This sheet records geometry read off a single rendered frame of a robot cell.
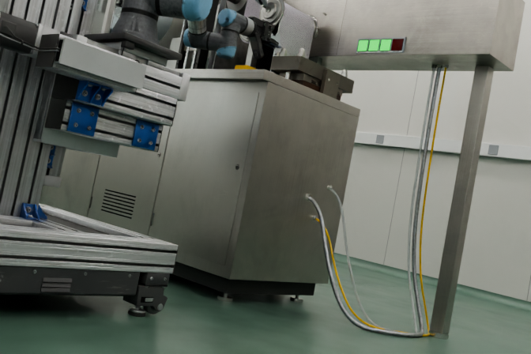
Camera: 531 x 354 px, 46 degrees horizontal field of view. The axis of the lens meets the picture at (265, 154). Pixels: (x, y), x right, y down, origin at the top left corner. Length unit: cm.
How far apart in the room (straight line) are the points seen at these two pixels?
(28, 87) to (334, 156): 135
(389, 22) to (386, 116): 274
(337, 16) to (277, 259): 121
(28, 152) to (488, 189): 374
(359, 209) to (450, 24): 306
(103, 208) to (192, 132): 66
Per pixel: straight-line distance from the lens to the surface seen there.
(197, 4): 197
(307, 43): 299
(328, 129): 271
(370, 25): 295
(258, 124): 238
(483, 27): 267
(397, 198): 537
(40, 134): 202
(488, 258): 499
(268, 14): 288
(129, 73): 180
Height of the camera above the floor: 43
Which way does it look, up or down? 4 degrees up
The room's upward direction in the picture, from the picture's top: 11 degrees clockwise
